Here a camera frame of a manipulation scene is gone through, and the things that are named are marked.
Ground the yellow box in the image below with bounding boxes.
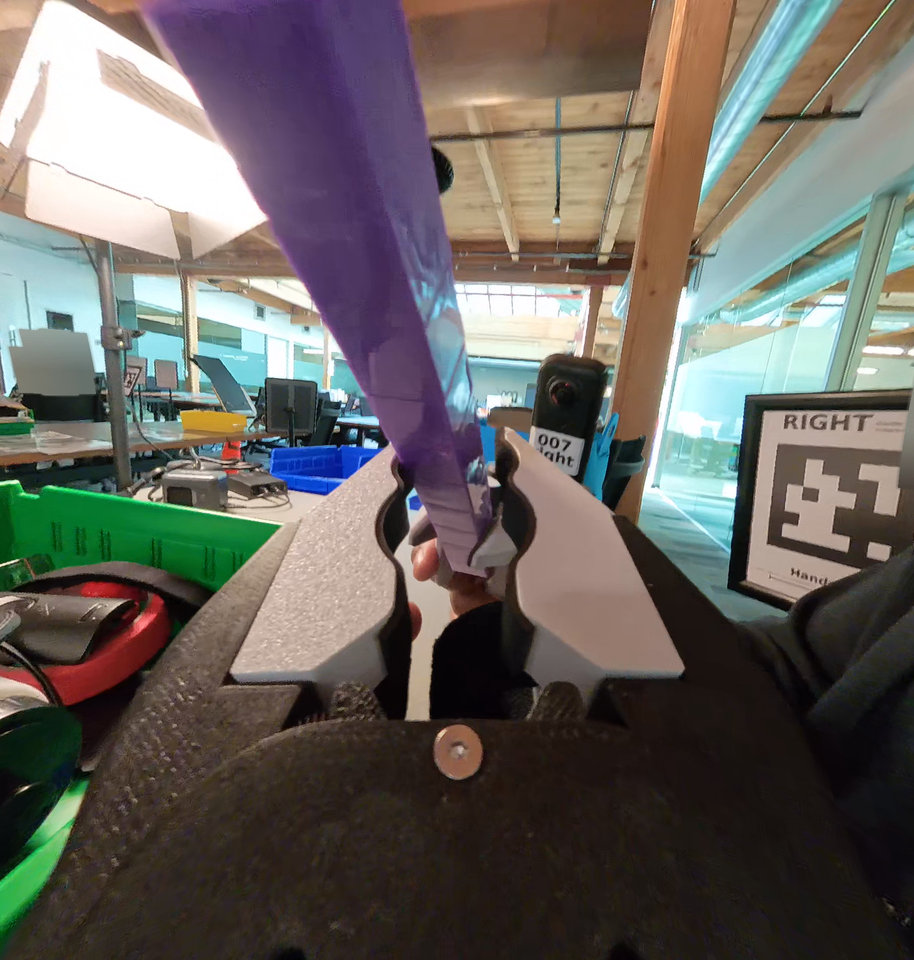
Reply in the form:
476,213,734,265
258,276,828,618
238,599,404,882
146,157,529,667
178,408,250,438

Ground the purple plastic tool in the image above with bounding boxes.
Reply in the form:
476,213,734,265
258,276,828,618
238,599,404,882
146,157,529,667
138,0,518,580

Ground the white cylinder with black cap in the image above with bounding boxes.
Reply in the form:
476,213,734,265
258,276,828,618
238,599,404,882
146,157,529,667
0,666,86,889

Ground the black strap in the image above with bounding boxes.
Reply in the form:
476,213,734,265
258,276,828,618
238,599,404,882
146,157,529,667
19,561,214,604

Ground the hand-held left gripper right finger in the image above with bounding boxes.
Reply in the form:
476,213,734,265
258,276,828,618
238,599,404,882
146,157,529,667
495,428,686,706

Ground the silver metal stand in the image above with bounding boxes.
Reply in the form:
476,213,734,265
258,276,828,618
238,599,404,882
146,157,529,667
93,240,137,490

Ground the red round tool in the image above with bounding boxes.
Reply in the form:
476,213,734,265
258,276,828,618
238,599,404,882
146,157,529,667
10,576,176,709

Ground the wooden workbench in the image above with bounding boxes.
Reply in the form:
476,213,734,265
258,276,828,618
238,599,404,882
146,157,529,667
0,419,250,475

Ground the large silver air duct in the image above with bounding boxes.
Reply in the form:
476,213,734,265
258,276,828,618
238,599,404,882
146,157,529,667
700,0,844,207

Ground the green plastic bin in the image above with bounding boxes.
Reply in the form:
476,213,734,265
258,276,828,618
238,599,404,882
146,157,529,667
0,480,287,960

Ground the white monitor back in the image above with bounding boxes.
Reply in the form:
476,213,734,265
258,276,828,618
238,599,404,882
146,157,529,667
13,329,100,400

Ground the clear plastic box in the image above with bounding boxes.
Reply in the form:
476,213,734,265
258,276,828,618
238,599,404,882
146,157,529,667
0,554,56,595

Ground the person's right forearm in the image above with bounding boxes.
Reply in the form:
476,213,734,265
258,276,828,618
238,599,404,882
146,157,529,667
739,518,914,960

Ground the black monitor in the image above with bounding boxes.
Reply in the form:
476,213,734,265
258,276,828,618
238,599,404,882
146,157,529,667
264,377,322,445

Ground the thin silver air duct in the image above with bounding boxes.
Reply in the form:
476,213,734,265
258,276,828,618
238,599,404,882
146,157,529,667
724,192,914,327

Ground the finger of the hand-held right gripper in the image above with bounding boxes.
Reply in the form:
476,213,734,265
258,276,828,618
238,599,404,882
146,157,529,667
435,518,518,580

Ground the grey metal device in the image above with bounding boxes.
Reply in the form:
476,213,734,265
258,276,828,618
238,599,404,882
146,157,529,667
225,468,292,505
163,468,232,513

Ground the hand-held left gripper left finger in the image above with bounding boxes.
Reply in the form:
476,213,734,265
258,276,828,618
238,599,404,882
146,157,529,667
229,447,413,718

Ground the black cylindrical handle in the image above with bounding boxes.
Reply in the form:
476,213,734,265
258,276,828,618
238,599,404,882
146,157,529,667
0,588,139,664

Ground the person's right hand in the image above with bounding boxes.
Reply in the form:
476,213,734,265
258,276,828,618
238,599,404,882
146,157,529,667
408,534,505,622

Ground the grey laptop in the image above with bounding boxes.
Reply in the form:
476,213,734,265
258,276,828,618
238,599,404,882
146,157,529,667
190,354,265,423

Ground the blue plastic bin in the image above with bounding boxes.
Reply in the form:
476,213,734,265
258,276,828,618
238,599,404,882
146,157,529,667
268,443,385,495

